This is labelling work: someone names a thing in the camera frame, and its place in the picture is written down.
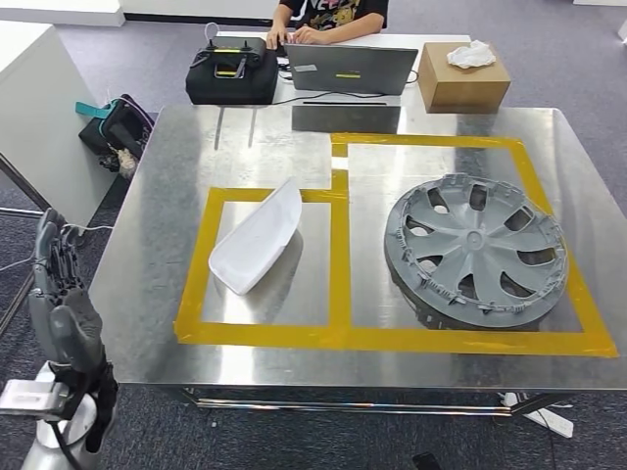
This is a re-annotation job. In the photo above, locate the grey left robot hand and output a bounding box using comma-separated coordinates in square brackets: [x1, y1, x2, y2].
[27, 207, 107, 376]

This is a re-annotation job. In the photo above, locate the white plastic car part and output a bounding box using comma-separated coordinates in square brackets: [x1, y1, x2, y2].
[208, 178, 303, 297]

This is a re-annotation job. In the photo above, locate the stainless steel workbench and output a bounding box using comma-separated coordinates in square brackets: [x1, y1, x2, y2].
[88, 105, 627, 416]

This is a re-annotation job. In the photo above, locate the black carry case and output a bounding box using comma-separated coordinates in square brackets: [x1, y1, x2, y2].
[185, 36, 280, 107]

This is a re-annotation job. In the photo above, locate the yellow table tape outline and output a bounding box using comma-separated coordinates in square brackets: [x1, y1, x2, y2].
[174, 132, 619, 359]

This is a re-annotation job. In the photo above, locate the person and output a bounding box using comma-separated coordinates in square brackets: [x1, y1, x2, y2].
[265, 0, 391, 51]

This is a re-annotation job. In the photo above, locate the grey laptop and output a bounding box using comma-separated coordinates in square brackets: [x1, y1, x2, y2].
[285, 43, 420, 97]

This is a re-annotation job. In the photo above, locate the black right robot foot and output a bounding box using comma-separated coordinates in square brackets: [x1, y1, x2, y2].
[411, 451, 443, 470]

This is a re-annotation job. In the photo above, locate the white desk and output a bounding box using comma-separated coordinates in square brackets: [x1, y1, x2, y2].
[215, 30, 472, 110]

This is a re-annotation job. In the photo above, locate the grey plastic wheel hubcap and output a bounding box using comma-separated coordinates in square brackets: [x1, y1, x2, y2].
[383, 172, 570, 330]

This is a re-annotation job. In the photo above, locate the brown cardboard box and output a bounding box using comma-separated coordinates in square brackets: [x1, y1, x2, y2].
[417, 41, 511, 116]

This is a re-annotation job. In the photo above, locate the white crumpled tissue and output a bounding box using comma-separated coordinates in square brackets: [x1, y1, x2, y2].
[446, 39, 497, 71]

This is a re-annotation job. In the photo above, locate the white power strip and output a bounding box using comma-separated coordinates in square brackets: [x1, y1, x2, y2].
[499, 391, 574, 440]

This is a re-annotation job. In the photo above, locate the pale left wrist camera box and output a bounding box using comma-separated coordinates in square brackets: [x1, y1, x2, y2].
[0, 379, 67, 418]

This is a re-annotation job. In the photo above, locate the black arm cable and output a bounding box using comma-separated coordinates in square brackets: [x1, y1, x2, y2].
[49, 361, 120, 470]

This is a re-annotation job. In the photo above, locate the white floor cable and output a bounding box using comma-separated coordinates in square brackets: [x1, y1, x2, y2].
[0, 223, 114, 274]

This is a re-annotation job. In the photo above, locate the steel table leg frame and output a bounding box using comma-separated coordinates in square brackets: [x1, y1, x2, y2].
[0, 154, 52, 339]

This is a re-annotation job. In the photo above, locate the black bag teal strap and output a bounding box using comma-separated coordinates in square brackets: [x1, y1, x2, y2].
[75, 94, 157, 181]

